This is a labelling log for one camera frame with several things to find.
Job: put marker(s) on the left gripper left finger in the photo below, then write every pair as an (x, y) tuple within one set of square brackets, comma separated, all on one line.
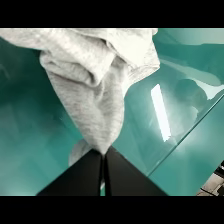
[(80, 178)]

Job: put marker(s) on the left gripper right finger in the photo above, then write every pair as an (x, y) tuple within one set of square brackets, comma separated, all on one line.
[(128, 180)]

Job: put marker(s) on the grey T-shirt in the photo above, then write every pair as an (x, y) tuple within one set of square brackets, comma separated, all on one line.
[(93, 86)]

